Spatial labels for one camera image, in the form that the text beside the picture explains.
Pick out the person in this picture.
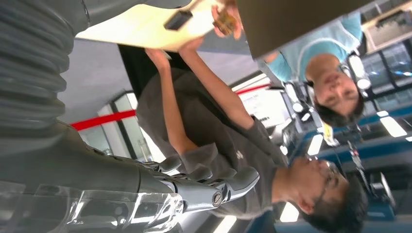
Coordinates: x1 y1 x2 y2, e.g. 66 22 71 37
264 11 367 128
117 36 370 233

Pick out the small black hub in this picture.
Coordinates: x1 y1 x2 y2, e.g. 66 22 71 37
164 10 194 32

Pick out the grey laptop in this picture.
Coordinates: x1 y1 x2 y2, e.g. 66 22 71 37
236 0 376 61

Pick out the red barrier belt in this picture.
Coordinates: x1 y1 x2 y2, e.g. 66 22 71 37
70 83 272 132

